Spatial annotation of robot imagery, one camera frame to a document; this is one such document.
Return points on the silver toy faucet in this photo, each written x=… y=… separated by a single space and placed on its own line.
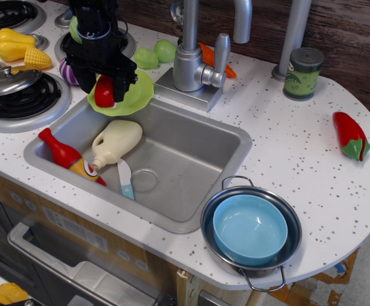
x=191 y=81

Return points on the yellow toy squash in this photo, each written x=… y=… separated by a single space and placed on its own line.
x=13 y=45

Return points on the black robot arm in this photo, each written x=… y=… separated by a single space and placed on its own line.
x=95 y=18

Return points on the silver support pole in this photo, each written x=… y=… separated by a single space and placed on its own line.
x=298 y=17

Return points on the light green toy pear half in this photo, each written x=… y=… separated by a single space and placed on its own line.
x=146 y=58

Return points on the silver oven door handle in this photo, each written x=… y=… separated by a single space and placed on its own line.
x=72 y=275

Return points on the orange toy carrot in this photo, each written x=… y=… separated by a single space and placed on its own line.
x=209 y=58

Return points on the silver stove knob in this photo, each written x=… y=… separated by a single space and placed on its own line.
x=64 y=19

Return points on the silver pot lid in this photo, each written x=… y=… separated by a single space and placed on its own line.
x=17 y=78

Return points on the green toy cabbage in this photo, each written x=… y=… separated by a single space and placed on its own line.
x=74 y=31

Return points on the toy knife blue handle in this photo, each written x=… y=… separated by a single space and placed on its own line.
x=124 y=173

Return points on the red toy sushi piece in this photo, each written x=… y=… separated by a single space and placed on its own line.
x=104 y=93

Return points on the red toy chili pepper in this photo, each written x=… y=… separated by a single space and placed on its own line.
x=352 y=140

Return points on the purple toy onion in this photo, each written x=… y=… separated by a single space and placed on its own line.
x=67 y=74

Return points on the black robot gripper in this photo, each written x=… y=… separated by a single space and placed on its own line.
x=100 y=57

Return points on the light blue plastic bowl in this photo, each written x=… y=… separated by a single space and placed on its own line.
x=249 y=230

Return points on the yellow toy corn cob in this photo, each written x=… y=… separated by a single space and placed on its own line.
x=37 y=58

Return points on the red toy ketchup bottle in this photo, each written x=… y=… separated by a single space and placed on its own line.
x=69 y=158

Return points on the steel pot with handles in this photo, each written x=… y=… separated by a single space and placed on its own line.
x=287 y=252

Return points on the cream toy milk jug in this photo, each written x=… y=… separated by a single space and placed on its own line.
x=118 y=138

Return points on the green toy food can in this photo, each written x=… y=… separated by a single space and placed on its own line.
x=302 y=75

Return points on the light green plastic plate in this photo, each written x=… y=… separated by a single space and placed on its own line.
x=136 y=98

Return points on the silver toy sink basin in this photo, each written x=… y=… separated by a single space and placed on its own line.
x=177 y=166

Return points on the front left stove burner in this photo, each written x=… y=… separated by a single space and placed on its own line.
x=35 y=106

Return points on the back left stove burner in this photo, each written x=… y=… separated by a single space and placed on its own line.
x=21 y=16

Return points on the light green toy fruit half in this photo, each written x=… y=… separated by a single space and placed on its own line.
x=164 y=50

